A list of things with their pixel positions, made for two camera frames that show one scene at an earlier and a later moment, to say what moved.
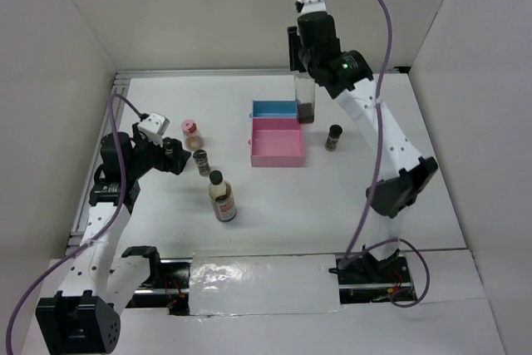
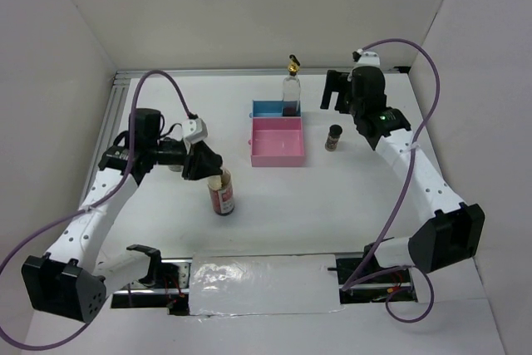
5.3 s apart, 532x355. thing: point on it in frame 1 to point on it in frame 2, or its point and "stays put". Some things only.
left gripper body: (150, 153) to (171, 152)
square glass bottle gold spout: (305, 95) to (292, 91)
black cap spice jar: (335, 131) stays put
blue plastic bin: (274, 108) stays put
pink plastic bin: (277, 142) stays put
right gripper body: (299, 57) to (353, 104)
